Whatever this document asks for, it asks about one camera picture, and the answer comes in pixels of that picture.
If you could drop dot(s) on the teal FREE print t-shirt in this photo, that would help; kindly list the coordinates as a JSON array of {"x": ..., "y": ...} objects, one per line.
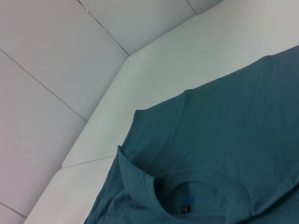
[{"x": 210, "y": 140}]

